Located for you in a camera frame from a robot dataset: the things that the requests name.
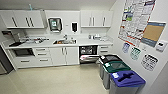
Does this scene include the stainless steel dishwasher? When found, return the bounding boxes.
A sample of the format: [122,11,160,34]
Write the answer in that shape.
[78,44,100,65]

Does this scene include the white drawer unit narrow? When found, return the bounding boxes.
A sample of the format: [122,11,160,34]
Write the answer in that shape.
[97,44,115,56]

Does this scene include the chrome sink faucet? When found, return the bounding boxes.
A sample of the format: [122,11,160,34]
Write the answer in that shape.
[62,34,69,42]

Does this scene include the white two-door base cabinet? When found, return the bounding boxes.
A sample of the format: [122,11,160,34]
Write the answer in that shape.
[48,45,81,67]

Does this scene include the steel paper towel dispenser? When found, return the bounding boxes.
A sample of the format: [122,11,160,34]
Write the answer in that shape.
[47,17,64,34]

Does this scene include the grey bin green lid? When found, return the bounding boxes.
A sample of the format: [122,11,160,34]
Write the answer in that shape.
[102,61,132,91]

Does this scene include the small bin label sign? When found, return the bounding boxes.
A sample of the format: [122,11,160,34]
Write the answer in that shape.
[120,42,131,55]
[128,46,142,62]
[140,53,160,72]

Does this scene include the white drawer unit wide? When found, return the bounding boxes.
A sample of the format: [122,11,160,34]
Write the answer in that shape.
[12,46,54,70]

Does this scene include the grey bin blue lid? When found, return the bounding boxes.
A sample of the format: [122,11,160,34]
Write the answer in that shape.
[108,69,147,94]

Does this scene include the black built-in microwave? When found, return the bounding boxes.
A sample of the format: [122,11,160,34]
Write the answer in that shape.
[11,48,36,58]

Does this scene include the blue bottle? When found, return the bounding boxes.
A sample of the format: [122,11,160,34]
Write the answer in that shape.
[27,3,34,12]

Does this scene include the black coffee machine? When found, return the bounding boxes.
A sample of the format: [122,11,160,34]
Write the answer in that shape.
[9,31,22,45]

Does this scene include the stainless steel refrigerator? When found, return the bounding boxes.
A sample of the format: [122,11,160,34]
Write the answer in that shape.
[0,43,16,76]

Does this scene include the black wall soap dispenser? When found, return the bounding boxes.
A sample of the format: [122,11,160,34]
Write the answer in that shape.
[70,21,79,34]

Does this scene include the white wall cabinet wide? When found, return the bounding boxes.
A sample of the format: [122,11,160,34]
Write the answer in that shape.
[79,9,115,29]

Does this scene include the large colourful wall poster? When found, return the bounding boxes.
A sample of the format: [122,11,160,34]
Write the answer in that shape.
[117,0,157,48]

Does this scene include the white wall cabinet three handles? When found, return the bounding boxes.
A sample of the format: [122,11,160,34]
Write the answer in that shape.
[0,9,46,30]

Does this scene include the blue orange wall notice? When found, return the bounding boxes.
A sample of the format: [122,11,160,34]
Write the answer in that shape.
[140,21,167,49]

